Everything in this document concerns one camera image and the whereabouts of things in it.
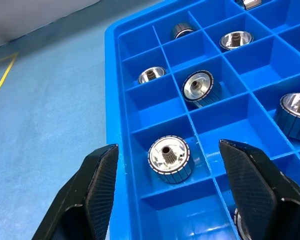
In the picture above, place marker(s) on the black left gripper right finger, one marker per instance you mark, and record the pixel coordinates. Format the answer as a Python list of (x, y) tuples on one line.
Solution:
[(265, 200)]

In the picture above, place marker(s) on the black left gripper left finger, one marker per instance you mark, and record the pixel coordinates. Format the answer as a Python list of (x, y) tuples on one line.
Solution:
[(90, 195)]

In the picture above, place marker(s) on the blue compartment tray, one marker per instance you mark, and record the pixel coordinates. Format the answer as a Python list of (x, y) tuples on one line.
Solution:
[(187, 50)]

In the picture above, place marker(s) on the yellow tape marking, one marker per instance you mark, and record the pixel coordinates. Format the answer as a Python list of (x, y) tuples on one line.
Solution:
[(7, 70)]

